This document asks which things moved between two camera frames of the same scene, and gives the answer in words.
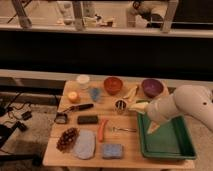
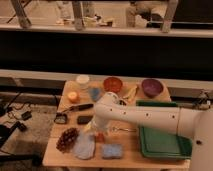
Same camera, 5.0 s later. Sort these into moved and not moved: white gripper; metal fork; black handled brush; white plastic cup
Moved: white gripper
Not moved: white plastic cup; metal fork; black handled brush
